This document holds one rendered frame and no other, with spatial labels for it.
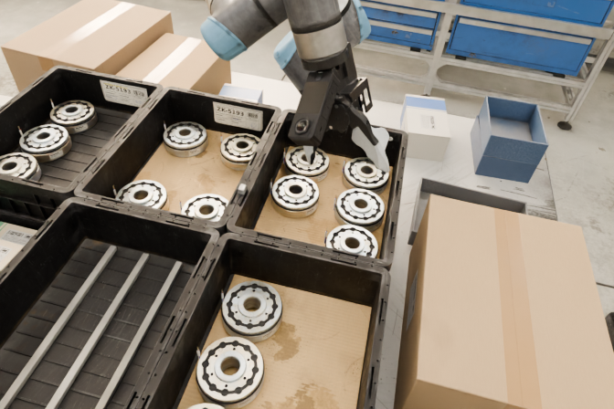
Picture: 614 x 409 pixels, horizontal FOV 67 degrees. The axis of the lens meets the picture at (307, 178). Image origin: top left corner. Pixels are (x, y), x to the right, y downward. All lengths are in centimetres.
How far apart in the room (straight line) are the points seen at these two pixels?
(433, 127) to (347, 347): 76
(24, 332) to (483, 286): 77
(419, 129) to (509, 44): 158
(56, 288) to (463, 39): 241
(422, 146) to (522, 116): 33
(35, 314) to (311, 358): 47
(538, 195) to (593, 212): 124
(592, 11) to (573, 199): 95
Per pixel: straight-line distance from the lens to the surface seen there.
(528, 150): 138
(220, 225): 85
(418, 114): 142
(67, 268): 98
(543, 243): 100
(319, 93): 69
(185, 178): 109
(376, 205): 100
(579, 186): 277
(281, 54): 126
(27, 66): 155
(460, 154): 147
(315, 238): 96
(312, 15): 67
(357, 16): 125
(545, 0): 281
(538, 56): 293
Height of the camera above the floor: 156
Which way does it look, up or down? 43 degrees down
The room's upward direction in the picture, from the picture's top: 5 degrees clockwise
